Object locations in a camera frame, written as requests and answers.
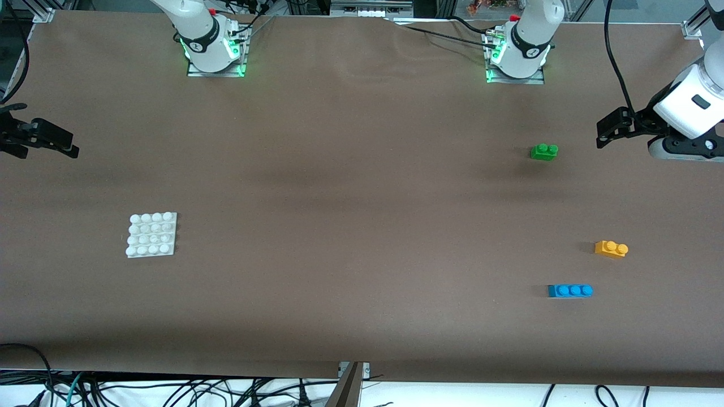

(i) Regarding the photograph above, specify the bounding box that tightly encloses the black base signal cable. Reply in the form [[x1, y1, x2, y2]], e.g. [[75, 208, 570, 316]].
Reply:
[[450, 15, 499, 33]]

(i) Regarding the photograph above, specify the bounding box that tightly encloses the brown table cover sheet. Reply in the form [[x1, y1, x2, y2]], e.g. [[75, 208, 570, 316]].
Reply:
[[0, 8, 724, 391]]

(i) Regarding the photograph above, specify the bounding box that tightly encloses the black right base cable bundle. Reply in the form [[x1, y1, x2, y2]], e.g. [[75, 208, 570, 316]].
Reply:
[[223, 0, 279, 36]]

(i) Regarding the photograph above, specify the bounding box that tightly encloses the yellow two-stud block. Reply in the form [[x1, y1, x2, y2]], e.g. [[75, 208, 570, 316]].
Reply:
[[594, 240, 629, 259]]

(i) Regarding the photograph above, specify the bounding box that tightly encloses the black looped floor cable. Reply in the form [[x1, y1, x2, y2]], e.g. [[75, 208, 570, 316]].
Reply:
[[0, 343, 55, 407]]

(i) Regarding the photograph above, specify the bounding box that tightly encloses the white studded base plate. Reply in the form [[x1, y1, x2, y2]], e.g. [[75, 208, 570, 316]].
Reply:
[[125, 212, 178, 259]]

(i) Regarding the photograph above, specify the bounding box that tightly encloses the aluminium table edge bracket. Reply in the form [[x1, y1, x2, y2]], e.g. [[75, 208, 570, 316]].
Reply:
[[325, 362, 371, 407]]

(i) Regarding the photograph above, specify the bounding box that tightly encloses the blue three-stud block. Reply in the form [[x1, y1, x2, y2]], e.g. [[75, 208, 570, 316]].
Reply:
[[548, 284, 594, 298]]

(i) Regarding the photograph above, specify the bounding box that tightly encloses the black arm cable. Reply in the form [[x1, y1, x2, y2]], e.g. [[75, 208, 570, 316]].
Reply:
[[0, 17, 30, 111], [604, 0, 637, 114]]

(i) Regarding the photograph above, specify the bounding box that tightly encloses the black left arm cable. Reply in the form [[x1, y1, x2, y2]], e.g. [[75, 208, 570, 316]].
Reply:
[[604, 0, 637, 114]]

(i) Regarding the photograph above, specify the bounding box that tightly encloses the orange background item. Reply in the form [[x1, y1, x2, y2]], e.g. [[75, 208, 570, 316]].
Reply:
[[467, 0, 511, 15]]

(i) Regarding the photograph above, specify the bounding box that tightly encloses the black base power cable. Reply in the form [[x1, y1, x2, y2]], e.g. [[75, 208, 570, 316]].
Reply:
[[393, 23, 490, 47]]

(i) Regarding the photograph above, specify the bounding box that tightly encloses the teal floor cable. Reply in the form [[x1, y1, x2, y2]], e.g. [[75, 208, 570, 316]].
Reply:
[[64, 372, 84, 407]]

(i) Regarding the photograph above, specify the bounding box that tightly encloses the white power strip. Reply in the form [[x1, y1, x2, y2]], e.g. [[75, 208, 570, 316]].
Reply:
[[330, 0, 415, 18]]

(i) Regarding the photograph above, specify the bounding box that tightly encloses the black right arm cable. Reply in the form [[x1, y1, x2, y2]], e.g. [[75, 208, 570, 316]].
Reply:
[[0, 17, 30, 111]]

